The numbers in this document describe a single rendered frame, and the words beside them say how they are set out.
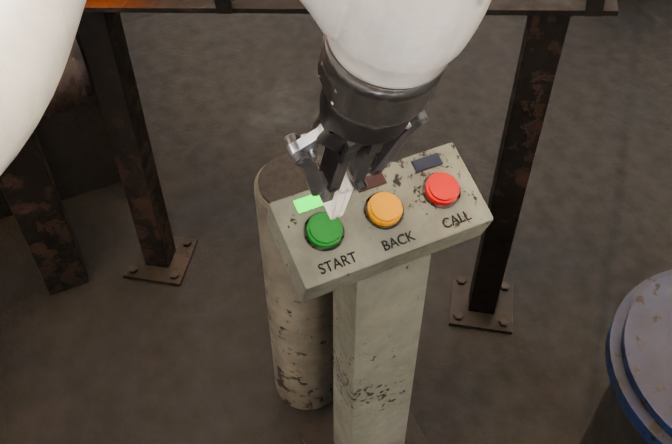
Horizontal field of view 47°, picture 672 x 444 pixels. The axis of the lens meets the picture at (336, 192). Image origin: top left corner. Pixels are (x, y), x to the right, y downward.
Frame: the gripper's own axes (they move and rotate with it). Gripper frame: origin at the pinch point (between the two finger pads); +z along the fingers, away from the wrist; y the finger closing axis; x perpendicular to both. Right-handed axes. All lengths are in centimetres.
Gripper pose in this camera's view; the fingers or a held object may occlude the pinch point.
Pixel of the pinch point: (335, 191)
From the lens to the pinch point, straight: 77.0
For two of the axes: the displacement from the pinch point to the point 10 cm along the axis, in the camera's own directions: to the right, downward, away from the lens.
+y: -9.1, 3.1, -2.9
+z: -1.4, 4.2, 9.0
